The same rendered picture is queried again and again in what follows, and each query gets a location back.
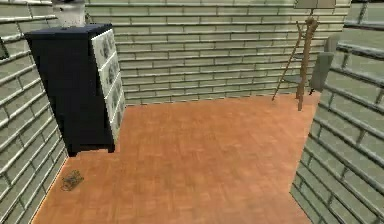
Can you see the white object on chest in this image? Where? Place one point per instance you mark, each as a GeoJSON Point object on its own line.
{"type": "Point", "coordinates": [71, 13]}

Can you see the black chest of drawers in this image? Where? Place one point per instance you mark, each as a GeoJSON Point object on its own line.
{"type": "Point", "coordinates": [66, 93]}

